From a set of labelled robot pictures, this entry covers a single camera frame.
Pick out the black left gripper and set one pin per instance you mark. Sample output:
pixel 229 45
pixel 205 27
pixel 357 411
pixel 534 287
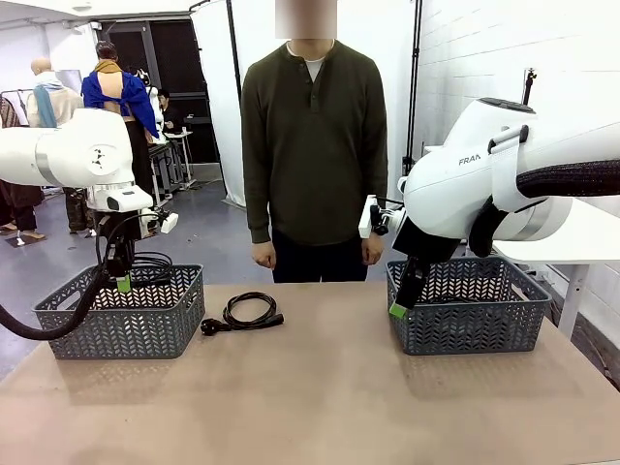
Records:
pixel 121 237

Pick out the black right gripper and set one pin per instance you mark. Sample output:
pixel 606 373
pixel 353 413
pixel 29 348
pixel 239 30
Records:
pixel 426 242

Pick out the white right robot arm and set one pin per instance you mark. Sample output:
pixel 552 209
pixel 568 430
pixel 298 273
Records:
pixel 436 194

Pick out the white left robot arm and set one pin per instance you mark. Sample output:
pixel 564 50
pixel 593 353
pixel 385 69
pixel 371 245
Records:
pixel 72 150

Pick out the person's right forearm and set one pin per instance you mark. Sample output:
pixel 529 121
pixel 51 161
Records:
pixel 259 213

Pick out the person's left hand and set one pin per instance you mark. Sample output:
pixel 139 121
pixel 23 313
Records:
pixel 373 252

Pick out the person's right hand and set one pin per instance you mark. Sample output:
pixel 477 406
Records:
pixel 264 254

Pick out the grey plastic lattice basket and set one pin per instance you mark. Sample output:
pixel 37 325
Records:
pixel 465 329
pixel 145 329

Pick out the background work desk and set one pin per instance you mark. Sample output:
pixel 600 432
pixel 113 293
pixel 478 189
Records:
pixel 169 160

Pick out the white side table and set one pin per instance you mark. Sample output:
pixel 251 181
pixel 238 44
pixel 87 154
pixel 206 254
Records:
pixel 571 242

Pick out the seated person in background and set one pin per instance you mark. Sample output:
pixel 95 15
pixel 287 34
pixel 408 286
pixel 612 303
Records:
pixel 170 114

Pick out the person in green sweater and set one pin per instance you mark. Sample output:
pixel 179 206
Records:
pixel 310 145

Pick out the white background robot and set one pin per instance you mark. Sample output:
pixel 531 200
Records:
pixel 151 97

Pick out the mannequin with blue shirt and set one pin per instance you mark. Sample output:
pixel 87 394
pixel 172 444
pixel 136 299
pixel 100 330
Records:
pixel 116 92

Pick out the white backdrop screen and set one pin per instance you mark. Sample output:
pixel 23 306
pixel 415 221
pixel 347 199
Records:
pixel 218 97

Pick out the black backdrop stand pole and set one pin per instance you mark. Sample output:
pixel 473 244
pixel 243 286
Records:
pixel 414 72
pixel 234 48

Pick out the black partition panel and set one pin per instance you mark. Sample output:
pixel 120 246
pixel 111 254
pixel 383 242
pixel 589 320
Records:
pixel 179 58

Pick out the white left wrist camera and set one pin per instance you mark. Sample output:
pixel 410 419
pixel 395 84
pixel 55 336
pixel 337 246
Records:
pixel 169 223

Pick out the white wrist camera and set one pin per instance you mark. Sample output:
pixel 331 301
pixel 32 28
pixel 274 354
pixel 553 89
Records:
pixel 368 218
pixel 169 223

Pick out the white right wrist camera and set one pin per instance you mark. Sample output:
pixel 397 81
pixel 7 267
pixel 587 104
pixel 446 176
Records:
pixel 368 218

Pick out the black camera tripod stand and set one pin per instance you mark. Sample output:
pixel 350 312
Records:
pixel 529 87

